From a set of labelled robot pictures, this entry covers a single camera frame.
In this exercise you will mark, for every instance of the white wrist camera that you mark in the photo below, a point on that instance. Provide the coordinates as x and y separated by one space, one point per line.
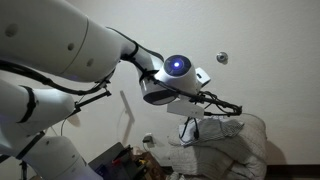
185 108

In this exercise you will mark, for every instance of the striped cloth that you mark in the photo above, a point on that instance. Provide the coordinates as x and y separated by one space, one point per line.
208 129

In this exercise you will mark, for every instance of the black case on floor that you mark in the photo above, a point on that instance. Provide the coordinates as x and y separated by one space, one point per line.
117 163

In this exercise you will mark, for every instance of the round metal wall fixture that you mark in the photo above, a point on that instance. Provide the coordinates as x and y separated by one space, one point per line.
222 57

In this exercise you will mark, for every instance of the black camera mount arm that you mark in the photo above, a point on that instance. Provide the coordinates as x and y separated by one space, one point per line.
79 105

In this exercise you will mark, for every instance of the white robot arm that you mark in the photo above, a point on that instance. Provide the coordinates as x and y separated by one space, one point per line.
54 43

